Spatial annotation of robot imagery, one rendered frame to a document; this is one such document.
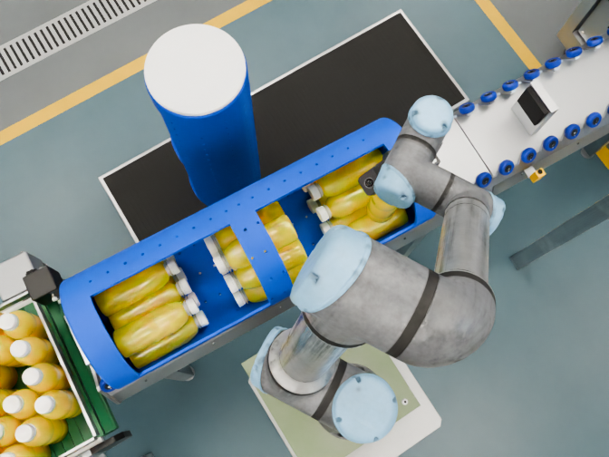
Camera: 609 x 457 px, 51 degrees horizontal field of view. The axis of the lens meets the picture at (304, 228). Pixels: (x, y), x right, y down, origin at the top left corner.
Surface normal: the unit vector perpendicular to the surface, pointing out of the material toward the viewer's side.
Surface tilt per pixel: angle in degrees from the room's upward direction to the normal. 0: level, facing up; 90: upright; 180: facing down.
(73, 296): 27
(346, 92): 0
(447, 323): 22
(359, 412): 12
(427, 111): 0
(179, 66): 0
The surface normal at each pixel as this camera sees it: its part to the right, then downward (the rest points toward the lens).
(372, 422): 0.18, -0.14
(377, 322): -0.23, 0.37
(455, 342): 0.42, 0.33
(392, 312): -0.08, 0.08
